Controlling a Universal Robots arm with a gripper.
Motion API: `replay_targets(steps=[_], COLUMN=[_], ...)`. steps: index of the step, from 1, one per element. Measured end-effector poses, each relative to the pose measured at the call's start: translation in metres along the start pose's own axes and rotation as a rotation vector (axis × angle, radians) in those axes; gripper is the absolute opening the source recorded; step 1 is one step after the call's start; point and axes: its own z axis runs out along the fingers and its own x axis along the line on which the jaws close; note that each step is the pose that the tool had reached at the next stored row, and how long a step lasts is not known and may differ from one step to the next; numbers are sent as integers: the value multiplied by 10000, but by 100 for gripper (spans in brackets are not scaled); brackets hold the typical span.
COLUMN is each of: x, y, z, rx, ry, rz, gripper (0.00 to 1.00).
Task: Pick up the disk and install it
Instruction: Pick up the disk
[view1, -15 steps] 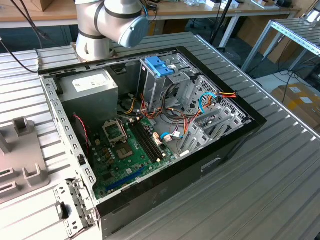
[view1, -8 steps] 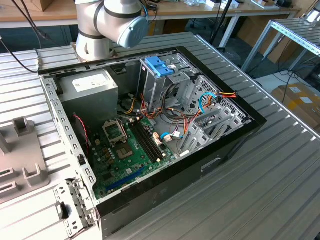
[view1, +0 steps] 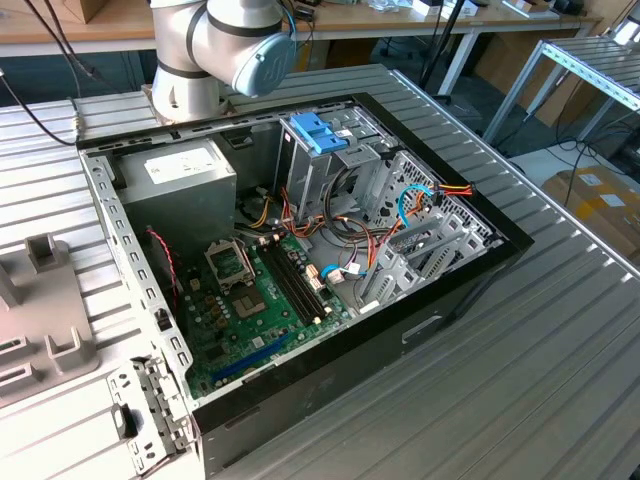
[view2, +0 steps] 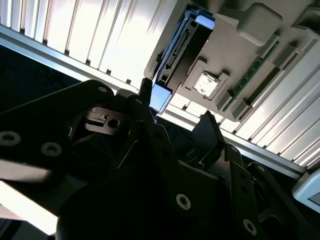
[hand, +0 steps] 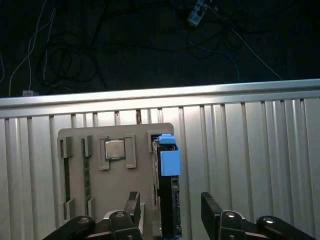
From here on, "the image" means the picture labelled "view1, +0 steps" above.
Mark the green motherboard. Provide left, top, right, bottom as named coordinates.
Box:
left=180, top=232, right=352, bottom=401

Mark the labelled cardboard box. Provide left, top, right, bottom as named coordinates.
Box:
left=542, top=167, right=640, bottom=261

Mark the metal optical drive cage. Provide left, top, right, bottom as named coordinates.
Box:
left=273, top=106, right=399, bottom=227

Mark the red fan wire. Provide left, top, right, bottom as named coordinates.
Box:
left=145, top=225, right=182, bottom=314

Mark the orange black wire bundle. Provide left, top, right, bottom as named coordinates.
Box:
left=279, top=187, right=401, bottom=251

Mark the metal socket cover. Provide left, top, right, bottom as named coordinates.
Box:
left=203, top=238, right=252, bottom=295

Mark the grey parts rack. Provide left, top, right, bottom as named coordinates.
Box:
left=0, top=234, right=101, bottom=407

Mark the black case fan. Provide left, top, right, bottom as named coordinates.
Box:
left=143, top=225, right=182, bottom=326

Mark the cream board connector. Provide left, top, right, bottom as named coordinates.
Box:
left=305, top=263, right=327, bottom=295

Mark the blue wire white plug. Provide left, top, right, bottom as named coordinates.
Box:
left=318, top=263, right=364, bottom=287

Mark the CPU socket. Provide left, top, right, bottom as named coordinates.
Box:
left=228, top=283, right=267, bottom=322

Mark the blue plastic drive latch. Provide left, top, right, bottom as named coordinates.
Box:
left=288, top=112, right=359, bottom=157

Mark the brown cardboard box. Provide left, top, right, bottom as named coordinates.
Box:
left=14, top=0, right=109, bottom=25

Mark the red yellow disk power wire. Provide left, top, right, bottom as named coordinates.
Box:
left=399, top=182, right=475, bottom=236

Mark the cable with pale plug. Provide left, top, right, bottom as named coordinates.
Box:
left=0, top=68, right=79, bottom=147

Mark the thin black floor cable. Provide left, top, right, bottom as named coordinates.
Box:
left=564, top=141, right=587, bottom=206

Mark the black tripod stand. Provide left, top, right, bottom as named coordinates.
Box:
left=419, top=0, right=464, bottom=99

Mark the yellow orange board power wire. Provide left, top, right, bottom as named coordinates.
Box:
left=247, top=185, right=277, bottom=230

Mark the black open PC case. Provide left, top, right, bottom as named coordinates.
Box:
left=74, top=91, right=535, bottom=479

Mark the wooden desk white frame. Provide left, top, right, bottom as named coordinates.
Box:
left=0, top=0, right=157, bottom=59
left=294, top=0, right=604, bottom=97

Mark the blue disk data wire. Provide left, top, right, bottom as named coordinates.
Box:
left=397, top=182, right=435, bottom=232

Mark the metal disk bay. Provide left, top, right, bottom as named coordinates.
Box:
left=357, top=149, right=504, bottom=316

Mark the blue expansion slot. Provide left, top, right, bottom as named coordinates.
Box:
left=209, top=333, right=291, bottom=389

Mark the black RAM slot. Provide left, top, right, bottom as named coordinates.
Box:
left=271, top=236, right=332, bottom=317
left=265, top=238, right=326, bottom=322
left=278, top=236, right=337, bottom=314
left=258, top=238, right=321, bottom=326

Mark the grey power supply unit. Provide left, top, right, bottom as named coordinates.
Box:
left=117, top=137, right=239, bottom=261

